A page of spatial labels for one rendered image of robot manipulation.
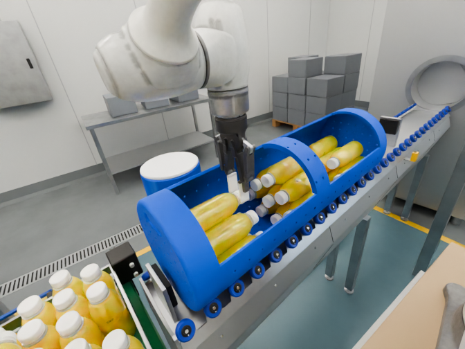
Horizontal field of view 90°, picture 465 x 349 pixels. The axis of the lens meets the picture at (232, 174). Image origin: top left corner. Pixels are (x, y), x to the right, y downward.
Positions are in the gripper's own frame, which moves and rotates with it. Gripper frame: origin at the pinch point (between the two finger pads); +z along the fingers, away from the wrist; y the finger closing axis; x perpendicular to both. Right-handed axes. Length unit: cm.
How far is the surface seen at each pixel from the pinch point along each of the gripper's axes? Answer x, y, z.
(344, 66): -339, 146, 11
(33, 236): 87, 236, 117
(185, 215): 19.2, -6.6, -5.6
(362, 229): -76, -8, 60
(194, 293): 24.0, -13.7, 6.3
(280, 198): -10.7, -5.8, 6.4
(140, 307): 32.8, 7.8, 27.0
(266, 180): -10.5, -0.5, 2.2
